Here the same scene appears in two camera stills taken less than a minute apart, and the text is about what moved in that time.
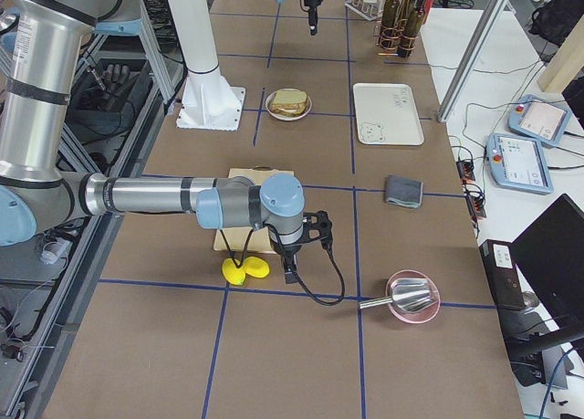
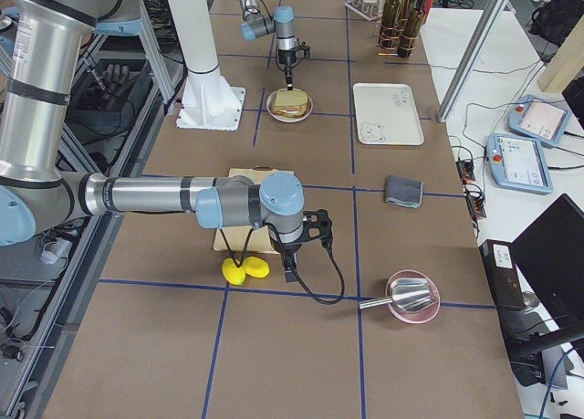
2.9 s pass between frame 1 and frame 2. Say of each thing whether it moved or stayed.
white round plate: moved
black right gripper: stayed
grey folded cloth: stayed
